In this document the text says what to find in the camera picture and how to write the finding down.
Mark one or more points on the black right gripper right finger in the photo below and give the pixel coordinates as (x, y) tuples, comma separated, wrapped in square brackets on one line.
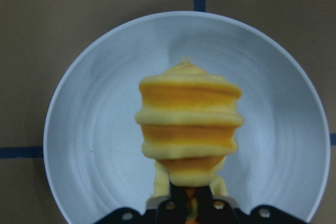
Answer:
[(222, 209)]

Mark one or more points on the blue plate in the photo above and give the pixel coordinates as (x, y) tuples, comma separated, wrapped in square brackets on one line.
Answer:
[(92, 144)]

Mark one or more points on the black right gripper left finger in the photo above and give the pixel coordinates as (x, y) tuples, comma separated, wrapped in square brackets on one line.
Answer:
[(161, 209)]

